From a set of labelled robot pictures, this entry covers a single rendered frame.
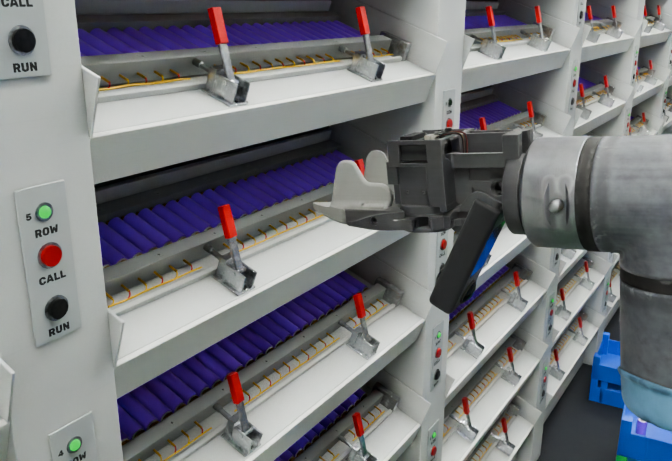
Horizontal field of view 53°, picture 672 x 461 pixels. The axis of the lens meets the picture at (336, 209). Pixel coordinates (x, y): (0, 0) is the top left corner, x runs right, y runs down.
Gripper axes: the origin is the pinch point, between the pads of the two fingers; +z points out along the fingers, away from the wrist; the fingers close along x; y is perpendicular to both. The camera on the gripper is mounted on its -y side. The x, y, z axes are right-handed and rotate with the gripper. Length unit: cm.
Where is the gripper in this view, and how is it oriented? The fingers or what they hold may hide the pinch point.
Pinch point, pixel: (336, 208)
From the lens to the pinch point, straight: 68.0
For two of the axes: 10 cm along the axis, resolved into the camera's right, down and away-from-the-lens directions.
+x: -5.6, 2.3, -8.0
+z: -8.2, -0.3, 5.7
